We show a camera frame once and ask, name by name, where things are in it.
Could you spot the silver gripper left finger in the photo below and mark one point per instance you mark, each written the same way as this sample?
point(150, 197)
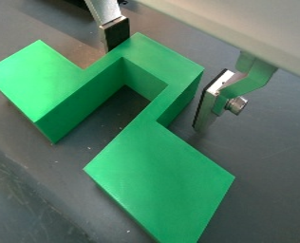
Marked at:
point(112, 23)

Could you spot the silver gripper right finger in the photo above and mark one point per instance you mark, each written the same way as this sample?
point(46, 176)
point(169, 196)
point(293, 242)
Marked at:
point(222, 93)

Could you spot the green U-shaped block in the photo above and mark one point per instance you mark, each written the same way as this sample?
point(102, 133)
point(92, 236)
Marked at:
point(162, 181)

